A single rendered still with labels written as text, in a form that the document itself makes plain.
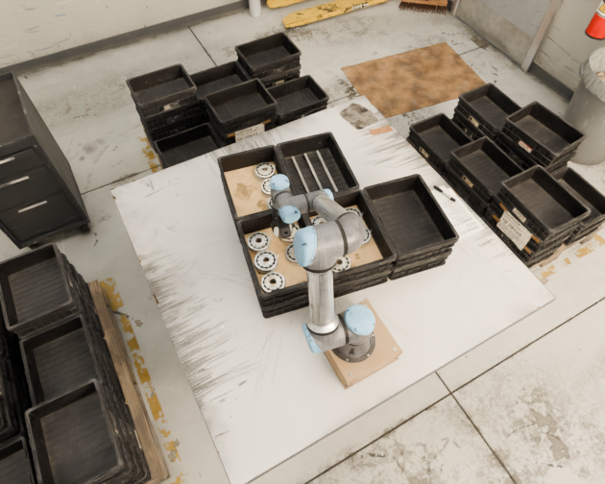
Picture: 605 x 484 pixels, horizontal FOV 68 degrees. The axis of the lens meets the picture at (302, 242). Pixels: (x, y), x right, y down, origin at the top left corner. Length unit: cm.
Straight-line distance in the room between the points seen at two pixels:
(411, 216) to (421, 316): 47
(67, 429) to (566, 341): 267
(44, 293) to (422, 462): 210
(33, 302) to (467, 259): 214
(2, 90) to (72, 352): 156
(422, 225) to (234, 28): 330
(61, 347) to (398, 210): 178
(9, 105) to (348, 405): 240
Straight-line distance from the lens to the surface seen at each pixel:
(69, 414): 233
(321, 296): 150
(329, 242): 136
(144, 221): 241
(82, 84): 460
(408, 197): 228
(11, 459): 265
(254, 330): 201
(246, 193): 224
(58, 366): 256
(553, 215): 295
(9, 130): 292
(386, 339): 192
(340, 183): 228
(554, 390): 300
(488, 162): 323
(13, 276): 278
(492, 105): 366
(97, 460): 224
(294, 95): 347
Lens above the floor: 255
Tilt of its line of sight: 57 degrees down
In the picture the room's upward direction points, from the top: 1 degrees clockwise
